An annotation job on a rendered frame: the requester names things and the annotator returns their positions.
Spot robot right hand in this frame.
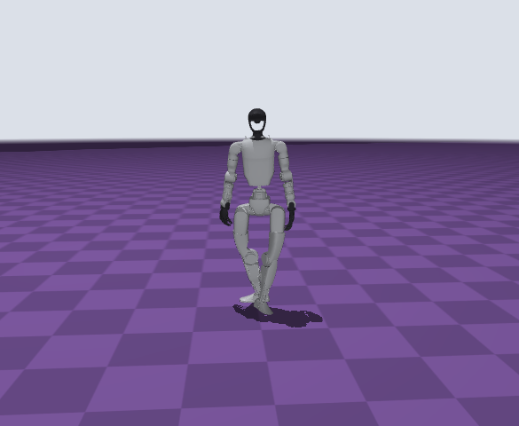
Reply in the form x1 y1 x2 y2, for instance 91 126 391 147
220 202 232 226

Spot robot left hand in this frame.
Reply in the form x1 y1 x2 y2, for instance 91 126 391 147
284 202 295 231

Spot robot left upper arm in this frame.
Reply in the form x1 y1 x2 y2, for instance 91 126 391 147
273 140 292 182

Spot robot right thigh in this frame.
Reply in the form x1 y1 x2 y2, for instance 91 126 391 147
233 203 258 264

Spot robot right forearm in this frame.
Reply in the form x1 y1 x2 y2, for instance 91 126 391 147
220 172 234 208

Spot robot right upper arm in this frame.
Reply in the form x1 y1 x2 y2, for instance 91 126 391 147
225 141 243 183

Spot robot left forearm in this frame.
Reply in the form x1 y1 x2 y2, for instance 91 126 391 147
283 172 296 207

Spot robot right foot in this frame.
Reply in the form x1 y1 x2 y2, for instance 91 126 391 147
240 292 270 303

